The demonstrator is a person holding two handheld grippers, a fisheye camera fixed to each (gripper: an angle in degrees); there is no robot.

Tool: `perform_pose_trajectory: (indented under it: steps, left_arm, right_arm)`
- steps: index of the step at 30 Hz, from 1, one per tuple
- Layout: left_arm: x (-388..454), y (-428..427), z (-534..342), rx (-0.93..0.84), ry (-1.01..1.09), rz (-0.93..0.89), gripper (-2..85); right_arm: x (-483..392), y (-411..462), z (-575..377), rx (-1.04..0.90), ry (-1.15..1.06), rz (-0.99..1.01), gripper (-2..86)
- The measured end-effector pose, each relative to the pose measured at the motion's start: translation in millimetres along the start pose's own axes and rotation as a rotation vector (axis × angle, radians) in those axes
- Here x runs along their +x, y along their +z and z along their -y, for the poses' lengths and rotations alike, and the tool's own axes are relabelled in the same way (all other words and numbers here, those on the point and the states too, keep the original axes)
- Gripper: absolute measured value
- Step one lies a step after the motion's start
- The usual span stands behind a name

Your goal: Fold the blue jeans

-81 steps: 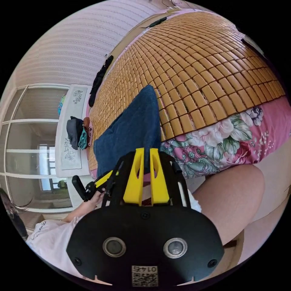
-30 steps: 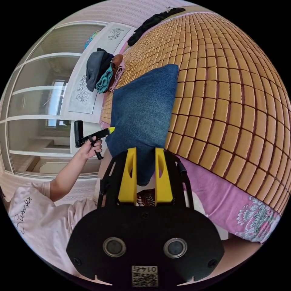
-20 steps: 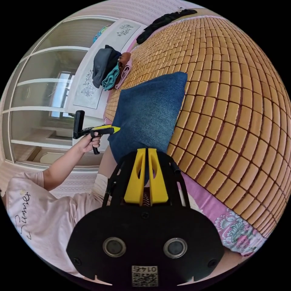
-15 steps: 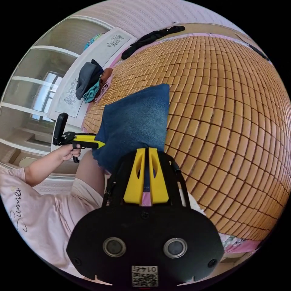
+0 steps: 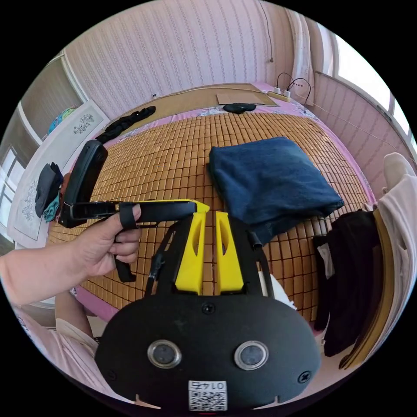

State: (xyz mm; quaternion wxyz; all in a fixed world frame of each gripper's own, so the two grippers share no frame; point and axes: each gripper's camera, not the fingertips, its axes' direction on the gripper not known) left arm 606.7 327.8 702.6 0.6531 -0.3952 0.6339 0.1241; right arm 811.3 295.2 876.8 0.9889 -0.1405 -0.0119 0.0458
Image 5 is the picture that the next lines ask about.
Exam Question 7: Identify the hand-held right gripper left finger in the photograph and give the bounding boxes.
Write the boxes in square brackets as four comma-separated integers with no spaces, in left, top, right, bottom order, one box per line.
[175,212,208,295]

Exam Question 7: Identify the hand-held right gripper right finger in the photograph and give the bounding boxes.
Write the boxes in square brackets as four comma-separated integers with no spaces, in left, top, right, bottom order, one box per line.
[215,211,244,295]

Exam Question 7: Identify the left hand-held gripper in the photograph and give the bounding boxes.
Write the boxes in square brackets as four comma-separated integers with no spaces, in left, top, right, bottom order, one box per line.
[60,198,211,283]

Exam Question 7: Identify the person's left forearm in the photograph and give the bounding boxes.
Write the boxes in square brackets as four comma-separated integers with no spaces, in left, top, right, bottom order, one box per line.
[0,242,93,308]

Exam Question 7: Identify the blue jeans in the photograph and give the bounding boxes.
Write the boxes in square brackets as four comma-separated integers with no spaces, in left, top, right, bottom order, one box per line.
[206,136,345,247]

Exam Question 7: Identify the person's left hand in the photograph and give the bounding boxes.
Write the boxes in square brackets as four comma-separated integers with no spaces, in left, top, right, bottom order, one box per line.
[69,203,143,281]

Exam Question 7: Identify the bed with woven mat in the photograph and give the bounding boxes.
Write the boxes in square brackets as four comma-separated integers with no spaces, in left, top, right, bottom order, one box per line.
[45,81,379,324]

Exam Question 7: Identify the small black garment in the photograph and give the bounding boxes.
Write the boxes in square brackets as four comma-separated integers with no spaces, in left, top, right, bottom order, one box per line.
[222,103,258,115]

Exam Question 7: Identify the long black garment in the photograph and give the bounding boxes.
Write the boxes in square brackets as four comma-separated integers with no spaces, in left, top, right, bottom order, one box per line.
[96,106,157,144]

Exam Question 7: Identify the flat brown cardboard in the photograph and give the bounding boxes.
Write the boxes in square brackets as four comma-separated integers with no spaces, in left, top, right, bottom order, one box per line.
[216,93,267,106]

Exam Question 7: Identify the pile of clothes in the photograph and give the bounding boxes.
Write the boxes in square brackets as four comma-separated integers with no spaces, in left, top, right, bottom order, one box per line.
[312,152,417,371]

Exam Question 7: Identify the white power strip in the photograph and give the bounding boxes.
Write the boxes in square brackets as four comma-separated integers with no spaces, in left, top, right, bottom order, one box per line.
[267,86,291,103]

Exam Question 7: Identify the white board with flower print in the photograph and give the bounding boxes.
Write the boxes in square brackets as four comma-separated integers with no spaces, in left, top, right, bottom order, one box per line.
[6,99,112,251]

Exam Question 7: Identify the person's body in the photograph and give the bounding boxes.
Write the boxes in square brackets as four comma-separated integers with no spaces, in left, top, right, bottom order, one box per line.
[11,289,134,403]

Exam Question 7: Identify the dark clothes with teal piece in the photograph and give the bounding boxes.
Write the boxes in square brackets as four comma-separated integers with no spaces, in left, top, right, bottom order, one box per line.
[33,162,64,224]

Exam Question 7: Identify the colourful bundle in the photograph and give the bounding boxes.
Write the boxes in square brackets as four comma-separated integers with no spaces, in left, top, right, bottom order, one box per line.
[46,105,79,135]

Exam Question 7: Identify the pale curtain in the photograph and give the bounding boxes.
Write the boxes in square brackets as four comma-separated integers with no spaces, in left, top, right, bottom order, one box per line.
[286,9,316,106]

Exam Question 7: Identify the grey cupboard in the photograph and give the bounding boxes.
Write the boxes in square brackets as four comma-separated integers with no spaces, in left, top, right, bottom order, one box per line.
[19,53,89,142]

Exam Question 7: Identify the hanging black cable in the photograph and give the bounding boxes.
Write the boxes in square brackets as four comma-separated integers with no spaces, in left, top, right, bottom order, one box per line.
[258,0,274,63]

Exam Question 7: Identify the window with white frame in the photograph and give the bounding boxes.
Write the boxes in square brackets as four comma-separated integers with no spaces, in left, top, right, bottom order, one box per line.
[0,145,23,230]

